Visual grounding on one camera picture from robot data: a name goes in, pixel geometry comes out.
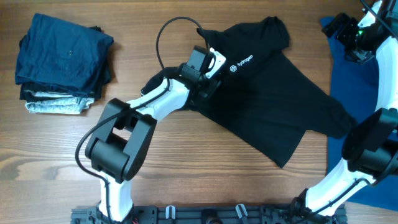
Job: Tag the folded light grey garment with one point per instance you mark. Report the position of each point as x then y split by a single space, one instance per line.
56 103

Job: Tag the black polo shirt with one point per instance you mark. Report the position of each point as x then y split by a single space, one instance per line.
263 97

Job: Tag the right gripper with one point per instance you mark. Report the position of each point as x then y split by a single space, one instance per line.
349 23

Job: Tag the folded navy blue shirt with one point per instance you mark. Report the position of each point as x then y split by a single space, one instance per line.
62 53

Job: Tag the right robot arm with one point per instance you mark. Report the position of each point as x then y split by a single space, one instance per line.
368 154

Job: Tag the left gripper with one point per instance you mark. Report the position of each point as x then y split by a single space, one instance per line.
210 87

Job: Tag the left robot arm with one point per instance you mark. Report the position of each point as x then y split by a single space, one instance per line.
117 146

